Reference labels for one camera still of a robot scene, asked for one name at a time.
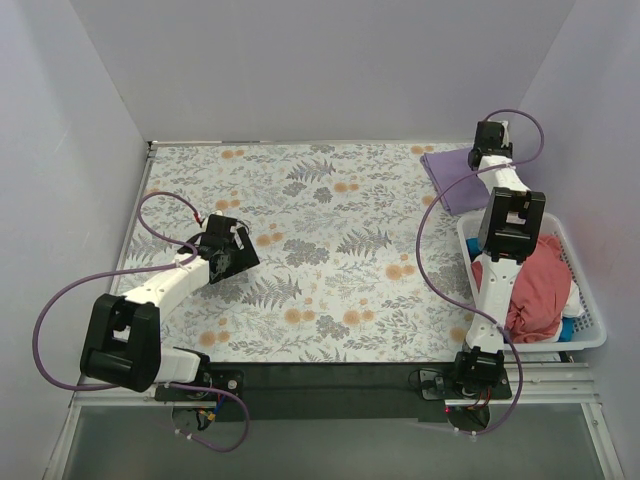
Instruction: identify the purple t shirt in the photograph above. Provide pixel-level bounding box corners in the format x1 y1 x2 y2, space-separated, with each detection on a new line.
420 148 489 215

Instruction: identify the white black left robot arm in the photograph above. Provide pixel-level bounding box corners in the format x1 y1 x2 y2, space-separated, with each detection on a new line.
80 214 259 400

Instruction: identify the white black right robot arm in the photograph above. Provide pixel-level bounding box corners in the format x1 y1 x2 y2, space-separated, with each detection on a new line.
452 119 546 398

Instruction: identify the blue garment in basket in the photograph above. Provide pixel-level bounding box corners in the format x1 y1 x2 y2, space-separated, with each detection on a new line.
466 254 573 353

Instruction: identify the floral patterned table mat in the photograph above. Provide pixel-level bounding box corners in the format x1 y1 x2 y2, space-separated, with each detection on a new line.
113 143 472 362

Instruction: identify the pink t shirt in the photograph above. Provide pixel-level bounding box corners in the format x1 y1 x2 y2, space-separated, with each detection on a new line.
504 235 572 344

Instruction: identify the white garment in basket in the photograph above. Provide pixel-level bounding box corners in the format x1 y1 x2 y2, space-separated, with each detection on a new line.
562 281 585 318

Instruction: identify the white plastic laundry basket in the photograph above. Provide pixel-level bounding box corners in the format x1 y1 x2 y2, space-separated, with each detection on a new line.
456 211 607 353

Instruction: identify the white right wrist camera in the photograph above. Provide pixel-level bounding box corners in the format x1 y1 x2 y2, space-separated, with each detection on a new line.
501 120 511 147

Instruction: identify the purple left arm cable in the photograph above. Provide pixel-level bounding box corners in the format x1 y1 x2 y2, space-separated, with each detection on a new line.
32 193 251 454

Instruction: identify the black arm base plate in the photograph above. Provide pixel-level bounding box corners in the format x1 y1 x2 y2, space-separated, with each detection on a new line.
195 362 513 422

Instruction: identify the aluminium table frame rail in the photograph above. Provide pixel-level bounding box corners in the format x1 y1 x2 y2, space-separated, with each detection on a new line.
42 139 626 480

